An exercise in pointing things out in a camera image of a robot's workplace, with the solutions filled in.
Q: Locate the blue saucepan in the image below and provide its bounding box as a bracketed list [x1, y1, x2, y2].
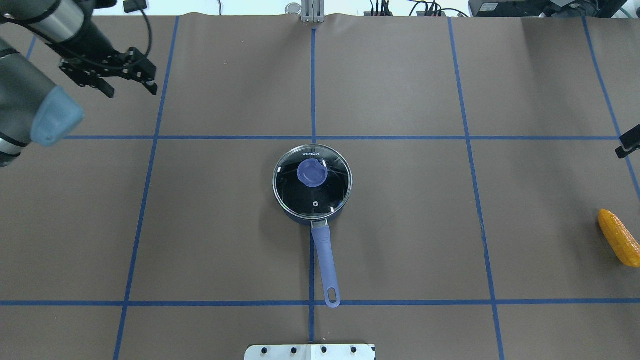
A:
[289, 212, 342, 309]

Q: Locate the small black device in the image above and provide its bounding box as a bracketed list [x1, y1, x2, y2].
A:
[122, 0, 148, 14]

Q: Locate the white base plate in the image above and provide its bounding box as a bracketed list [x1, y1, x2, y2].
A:
[244, 343, 377, 360]

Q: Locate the aluminium frame post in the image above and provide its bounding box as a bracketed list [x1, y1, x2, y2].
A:
[300, 0, 326, 24]

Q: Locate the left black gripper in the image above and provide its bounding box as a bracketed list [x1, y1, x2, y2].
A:
[59, 47, 158, 99]

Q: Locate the yellow corn cob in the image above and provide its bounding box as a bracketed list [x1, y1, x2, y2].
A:
[598, 209, 640, 268]

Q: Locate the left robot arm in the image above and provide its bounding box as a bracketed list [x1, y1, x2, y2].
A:
[0, 0, 158, 167]

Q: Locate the glass pot lid blue knob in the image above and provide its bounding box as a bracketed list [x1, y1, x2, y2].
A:
[271, 143, 354, 223]

